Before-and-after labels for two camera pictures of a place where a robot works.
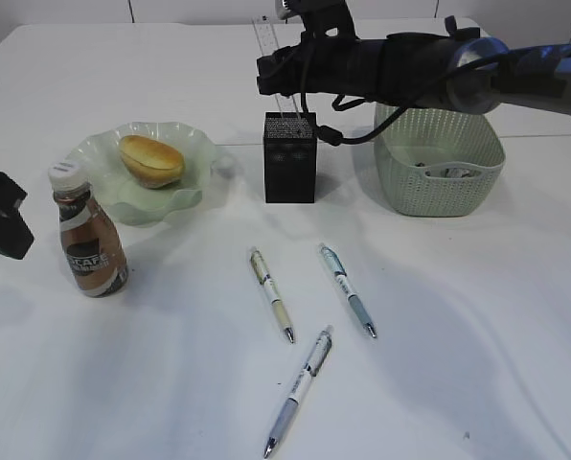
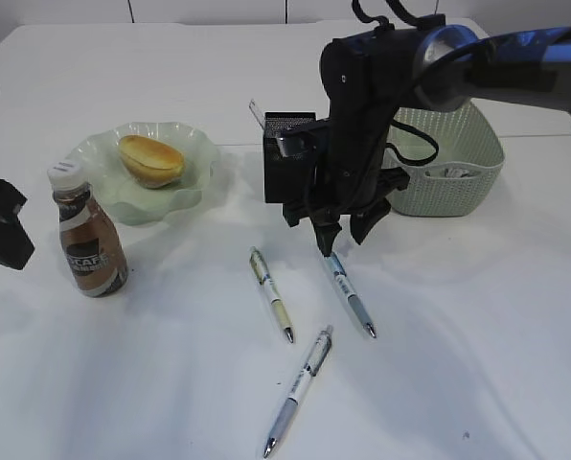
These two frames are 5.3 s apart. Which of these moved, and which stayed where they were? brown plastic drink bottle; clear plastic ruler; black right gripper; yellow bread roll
Moved: black right gripper; clear plastic ruler
Stayed: yellow bread roll; brown plastic drink bottle
